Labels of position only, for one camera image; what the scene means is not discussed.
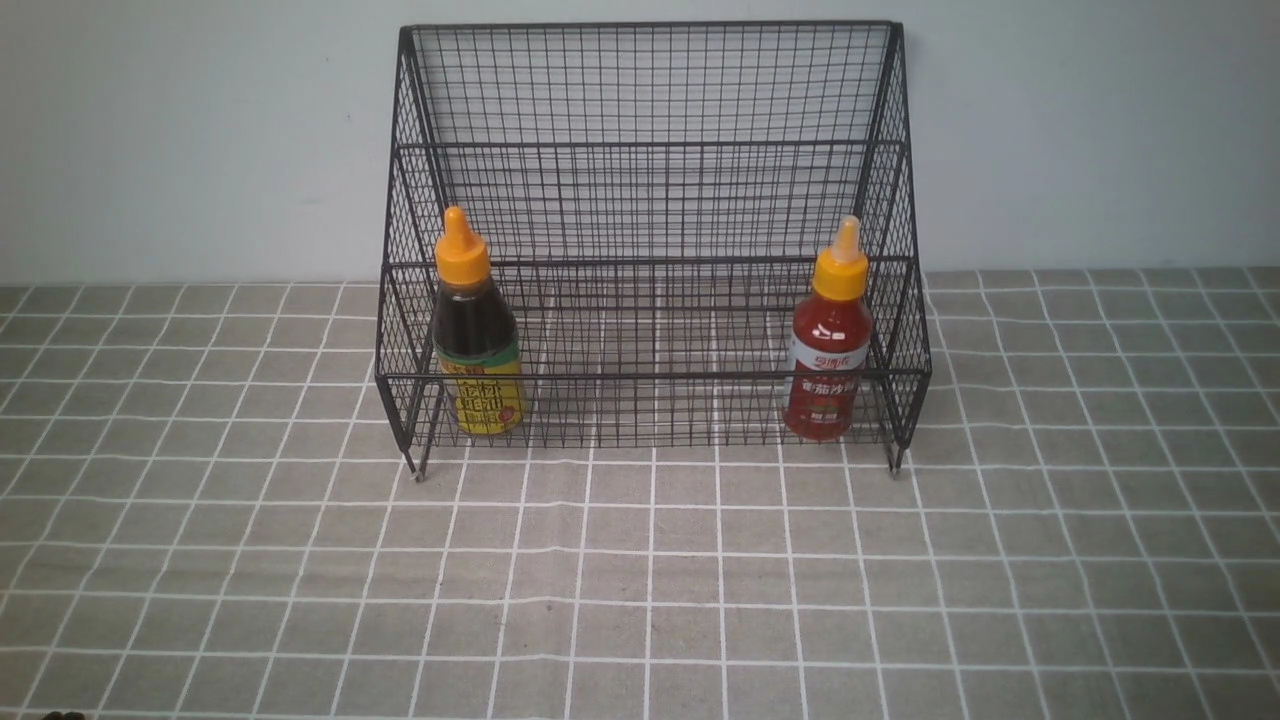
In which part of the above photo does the dark oyster sauce bottle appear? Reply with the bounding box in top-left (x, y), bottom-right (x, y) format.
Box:
top-left (430, 206), bottom-right (526, 436)

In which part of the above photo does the red tomato sauce bottle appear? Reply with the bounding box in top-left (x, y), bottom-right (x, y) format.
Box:
top-left (783, 217), bottom-right (873, 442)

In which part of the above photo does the grey checkered tablecloth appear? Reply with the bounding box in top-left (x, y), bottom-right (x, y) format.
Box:
top-left (1, 266), bottom-right (1279, 719)

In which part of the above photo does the black wire mesh shelf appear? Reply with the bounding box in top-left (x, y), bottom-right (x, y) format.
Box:
top-left (375, 20), bottom-right (932, 480)

